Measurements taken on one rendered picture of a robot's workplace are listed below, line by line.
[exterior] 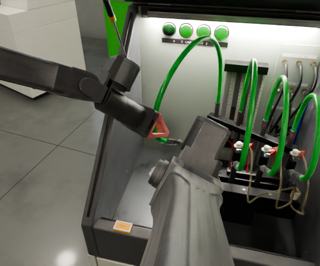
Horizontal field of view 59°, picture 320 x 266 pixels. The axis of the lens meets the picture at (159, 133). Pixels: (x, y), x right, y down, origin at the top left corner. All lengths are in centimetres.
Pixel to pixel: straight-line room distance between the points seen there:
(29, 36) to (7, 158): 135
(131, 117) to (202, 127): 28
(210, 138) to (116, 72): 30
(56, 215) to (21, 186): 46
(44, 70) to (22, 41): 287
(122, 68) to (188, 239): 50
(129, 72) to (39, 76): 18
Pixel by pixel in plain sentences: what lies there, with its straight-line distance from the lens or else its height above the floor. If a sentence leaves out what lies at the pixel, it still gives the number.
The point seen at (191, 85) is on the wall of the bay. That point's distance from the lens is 111.
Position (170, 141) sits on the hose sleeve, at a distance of 79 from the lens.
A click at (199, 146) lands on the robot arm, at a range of 39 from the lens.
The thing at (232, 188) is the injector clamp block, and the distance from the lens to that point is 97.
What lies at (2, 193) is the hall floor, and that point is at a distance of 255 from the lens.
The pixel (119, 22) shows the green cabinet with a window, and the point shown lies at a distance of 376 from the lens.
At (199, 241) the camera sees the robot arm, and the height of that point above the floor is 153.
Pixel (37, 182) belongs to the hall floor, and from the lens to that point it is 252.
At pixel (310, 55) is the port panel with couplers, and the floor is 133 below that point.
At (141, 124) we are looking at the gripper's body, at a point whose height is 130.
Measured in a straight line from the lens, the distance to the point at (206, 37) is 81.
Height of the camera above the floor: 166
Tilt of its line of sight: 36 degrees down
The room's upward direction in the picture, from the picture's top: straight up
